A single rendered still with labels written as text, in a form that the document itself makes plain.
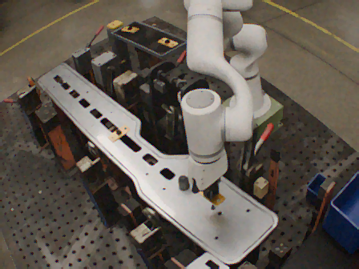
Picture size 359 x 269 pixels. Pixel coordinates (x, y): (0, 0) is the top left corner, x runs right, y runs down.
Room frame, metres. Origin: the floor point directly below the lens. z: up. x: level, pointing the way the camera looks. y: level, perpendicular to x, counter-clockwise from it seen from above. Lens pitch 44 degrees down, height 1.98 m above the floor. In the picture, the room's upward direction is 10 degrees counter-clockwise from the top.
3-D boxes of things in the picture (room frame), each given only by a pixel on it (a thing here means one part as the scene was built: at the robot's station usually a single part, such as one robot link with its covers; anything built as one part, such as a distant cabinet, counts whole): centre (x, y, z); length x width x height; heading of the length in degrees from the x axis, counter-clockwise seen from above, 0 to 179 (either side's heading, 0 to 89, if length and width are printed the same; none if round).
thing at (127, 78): (1.29, 0.17, 0.89); 0.13 x 0.11 x 0.38; 124
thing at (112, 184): (1.13, 0.25, 0.84); 0.17 x 0.06 x 0.29; 124
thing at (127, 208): (0.74, 0.19, 0.84); 0.11 x 0.08 x 0.29; 124
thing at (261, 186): (0.68, -0.20, 0.88); 0.04 x 0.04 x 0.36; 34
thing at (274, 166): (0.68, -0.24, 0.95); 0.03 x 0.01 x 0.50; 34
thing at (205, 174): (0.68, -0.06, 1.20); 0.10 x 0.07 x 0.11; 124
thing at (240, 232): (1.08, 0.22, 1.00); 1.38 x 0.22 x 0.02; 34
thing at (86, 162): (0.92, 0.32, 0.87); 0.12 x 0.09 x 0.35; 124
